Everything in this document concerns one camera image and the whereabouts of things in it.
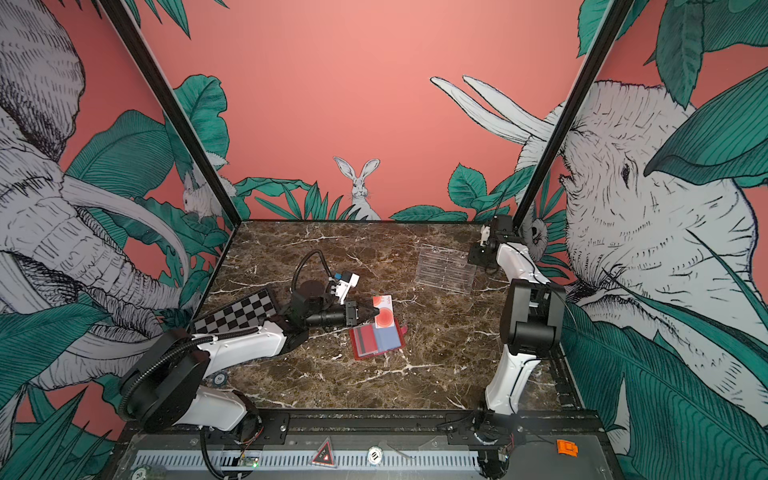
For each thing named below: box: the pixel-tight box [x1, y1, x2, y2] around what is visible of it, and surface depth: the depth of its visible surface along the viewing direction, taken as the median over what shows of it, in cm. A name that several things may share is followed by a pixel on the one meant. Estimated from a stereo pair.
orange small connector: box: [556, 439, 579, 458], surface depth 72 cm
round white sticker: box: [367, 446, 383, 465], surface depth 71 cm
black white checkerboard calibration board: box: [192, 287, 278, 335], surface depth 92 cm
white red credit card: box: [373, 295, 394, 329], surface depth 81 cm
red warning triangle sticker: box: [310, 436, 338, 469], surface depth 71 cm
